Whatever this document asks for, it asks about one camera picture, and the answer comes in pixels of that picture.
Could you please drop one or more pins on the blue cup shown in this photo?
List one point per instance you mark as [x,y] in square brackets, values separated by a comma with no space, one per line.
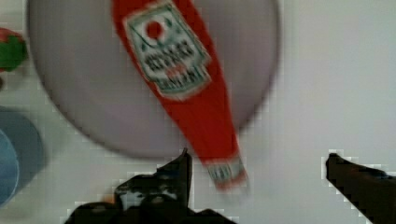
[22,153]

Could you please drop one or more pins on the pink strawberry toy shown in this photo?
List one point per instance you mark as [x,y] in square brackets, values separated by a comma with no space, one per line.
[13,50]

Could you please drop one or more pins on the red ketchup bottle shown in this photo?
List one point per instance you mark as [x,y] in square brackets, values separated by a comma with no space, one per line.
[171,49]

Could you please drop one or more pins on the round grey plate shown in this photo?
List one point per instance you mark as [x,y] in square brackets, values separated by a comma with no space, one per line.
[90,78]

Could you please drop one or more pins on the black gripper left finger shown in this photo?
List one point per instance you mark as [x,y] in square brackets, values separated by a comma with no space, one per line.
[160,198]

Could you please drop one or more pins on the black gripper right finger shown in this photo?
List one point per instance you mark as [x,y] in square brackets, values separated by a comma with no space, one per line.
[371,191]

